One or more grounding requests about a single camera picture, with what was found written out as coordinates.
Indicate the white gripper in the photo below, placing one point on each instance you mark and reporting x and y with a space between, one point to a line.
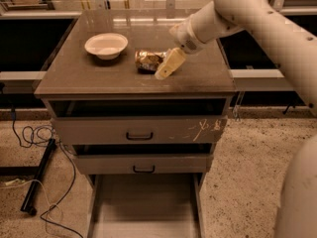
184 37

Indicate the crushed orange can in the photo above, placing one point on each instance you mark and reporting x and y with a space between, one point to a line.
148 61

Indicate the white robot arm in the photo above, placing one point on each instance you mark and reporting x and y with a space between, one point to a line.
294 51

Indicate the grey drawer cabinet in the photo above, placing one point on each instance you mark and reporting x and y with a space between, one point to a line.
75 75

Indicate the top grey drawer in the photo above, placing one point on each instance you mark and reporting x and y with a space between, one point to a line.
190 121

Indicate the grey drawer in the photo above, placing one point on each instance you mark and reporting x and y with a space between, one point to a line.
144 159
146 206
190 121

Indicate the middle grey drawer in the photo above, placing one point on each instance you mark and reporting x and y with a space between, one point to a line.
144 159

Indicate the bottom grey drawer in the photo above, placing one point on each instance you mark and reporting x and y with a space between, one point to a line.
146 206

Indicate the white bowl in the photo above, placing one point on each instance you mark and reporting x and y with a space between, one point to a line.
106 46

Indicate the black floor bar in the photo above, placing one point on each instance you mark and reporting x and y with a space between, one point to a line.
28 203

